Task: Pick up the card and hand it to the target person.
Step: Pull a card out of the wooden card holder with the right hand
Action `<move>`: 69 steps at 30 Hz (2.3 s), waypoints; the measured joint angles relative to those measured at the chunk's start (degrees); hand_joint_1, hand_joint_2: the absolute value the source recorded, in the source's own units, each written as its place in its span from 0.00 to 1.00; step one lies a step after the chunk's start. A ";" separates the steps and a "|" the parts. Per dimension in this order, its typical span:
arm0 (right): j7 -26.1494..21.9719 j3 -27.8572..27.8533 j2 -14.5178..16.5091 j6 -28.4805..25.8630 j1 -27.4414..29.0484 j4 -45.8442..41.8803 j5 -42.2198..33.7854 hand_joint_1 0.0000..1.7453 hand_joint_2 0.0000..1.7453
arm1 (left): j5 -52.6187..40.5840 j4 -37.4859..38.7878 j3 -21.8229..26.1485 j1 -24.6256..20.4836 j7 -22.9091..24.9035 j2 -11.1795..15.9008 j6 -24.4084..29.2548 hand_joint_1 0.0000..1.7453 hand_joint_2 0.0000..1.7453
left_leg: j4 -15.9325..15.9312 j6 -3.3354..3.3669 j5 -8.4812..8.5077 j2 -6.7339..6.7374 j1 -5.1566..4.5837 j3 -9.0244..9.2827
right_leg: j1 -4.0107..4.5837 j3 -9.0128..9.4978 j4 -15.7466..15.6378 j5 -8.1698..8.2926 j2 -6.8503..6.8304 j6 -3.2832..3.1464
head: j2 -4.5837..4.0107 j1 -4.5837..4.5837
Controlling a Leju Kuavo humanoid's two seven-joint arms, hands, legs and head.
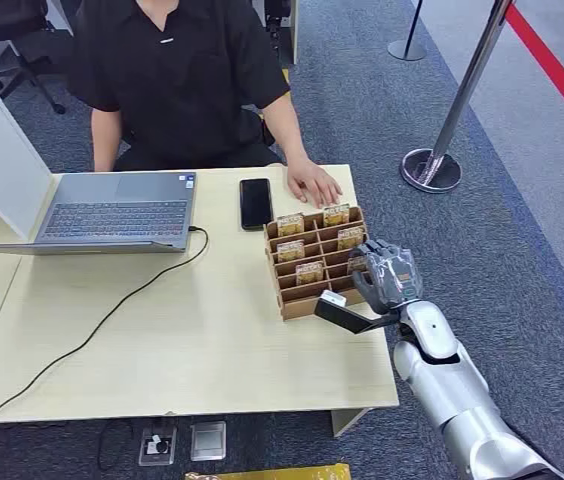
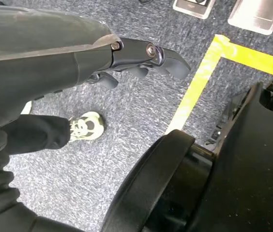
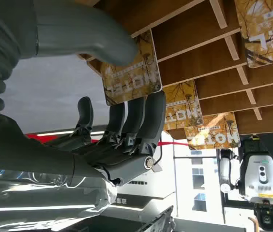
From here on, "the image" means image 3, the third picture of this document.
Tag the glossy silver panel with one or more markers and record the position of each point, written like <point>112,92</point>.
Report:
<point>30,201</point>

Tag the thin black pole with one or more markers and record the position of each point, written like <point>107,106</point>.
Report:
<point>174,179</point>

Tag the red barrier tape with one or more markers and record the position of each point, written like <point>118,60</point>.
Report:
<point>173,144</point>

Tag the yellow hotel key card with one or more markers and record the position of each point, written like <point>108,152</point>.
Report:
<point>182,109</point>
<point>131,76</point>
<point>265,32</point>
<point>213,133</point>

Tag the brown wooden card rack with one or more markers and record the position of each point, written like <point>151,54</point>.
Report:
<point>199,64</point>

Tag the black ribbed panel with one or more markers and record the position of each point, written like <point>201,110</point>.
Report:
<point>161,222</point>

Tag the white black background robot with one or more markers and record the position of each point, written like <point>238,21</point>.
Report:
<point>262,179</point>

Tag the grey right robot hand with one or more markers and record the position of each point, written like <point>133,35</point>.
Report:
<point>54,153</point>

